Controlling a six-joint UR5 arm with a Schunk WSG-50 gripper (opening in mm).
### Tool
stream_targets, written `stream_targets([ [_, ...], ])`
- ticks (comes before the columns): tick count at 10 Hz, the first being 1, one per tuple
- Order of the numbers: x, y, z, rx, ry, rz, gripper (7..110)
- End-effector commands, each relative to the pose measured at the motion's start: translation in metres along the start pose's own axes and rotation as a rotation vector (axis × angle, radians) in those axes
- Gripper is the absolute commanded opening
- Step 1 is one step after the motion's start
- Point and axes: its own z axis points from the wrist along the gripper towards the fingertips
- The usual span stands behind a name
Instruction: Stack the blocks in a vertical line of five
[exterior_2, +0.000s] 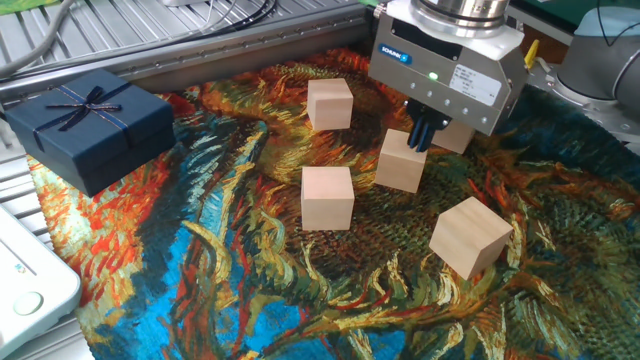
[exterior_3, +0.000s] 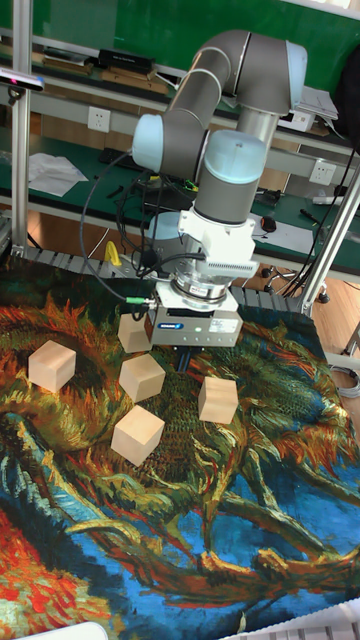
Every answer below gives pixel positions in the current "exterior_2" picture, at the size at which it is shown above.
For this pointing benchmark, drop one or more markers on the navy gift box with ribbon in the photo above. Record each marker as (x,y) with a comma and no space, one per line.
(100,145)

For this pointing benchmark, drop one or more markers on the silver Schunk gripper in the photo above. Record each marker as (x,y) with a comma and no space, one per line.
(400,70)

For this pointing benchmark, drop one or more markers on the plain wooden cube block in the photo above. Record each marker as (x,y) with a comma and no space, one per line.
(327,200)
(467,240)
(330,107)
(452,141)
(397,167)

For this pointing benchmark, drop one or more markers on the sunflower painting print cloth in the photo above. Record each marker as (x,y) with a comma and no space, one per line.
(250,275)

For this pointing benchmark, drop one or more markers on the white electronic device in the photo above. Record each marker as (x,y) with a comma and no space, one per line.
(30,280)

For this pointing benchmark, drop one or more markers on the yellow plastic piece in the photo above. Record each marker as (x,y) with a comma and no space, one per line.
(531,56)

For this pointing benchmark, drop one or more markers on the aluminium slotted rail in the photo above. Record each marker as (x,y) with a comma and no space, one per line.
(225,52)

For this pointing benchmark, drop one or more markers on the green printed cloth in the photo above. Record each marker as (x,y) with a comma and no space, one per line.
(20,4)

